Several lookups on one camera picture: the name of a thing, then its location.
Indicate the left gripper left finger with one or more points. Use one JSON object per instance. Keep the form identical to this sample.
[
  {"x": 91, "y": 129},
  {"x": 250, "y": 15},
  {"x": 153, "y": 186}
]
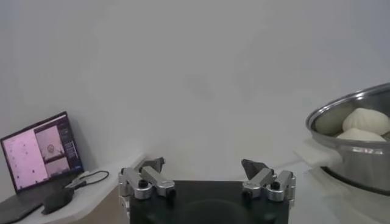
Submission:
[{"x": 152, "y": 178}]

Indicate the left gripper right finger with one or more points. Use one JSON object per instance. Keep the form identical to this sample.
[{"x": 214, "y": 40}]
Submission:
[{"x": 262, "y": 179}]

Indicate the white steamed baozi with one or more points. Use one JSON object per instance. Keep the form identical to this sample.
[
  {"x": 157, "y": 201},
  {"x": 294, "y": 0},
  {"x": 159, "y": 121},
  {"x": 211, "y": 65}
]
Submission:
[
  {"x": 359, "y": 136},
  {"x": 365, "y": 121}
]

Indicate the stainless steel steamer basket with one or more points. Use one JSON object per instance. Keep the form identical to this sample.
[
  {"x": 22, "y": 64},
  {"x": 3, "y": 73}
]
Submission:
[{"x": 359, "y": 164}]

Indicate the white side table with mouse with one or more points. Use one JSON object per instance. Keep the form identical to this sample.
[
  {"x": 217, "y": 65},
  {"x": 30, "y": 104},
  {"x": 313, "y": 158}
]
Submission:
[{"x": 97, "y": 194}]

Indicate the cream electric cooker base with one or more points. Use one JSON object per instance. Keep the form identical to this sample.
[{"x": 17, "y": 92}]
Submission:
[{"x": 350, "y": 207}]

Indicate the black computer mouse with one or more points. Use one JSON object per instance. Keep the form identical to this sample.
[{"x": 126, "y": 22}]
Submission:
[{"x": 58, "y": 201}]

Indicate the laptop with pink screen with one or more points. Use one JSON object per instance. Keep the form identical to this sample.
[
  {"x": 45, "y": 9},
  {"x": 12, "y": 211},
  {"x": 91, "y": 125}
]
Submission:
[{"x": 33, "y": 155}]

